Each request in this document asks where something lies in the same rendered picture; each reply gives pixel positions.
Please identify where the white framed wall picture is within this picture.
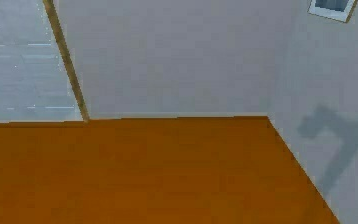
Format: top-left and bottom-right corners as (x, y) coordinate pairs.
(307, 0), (358, 24)

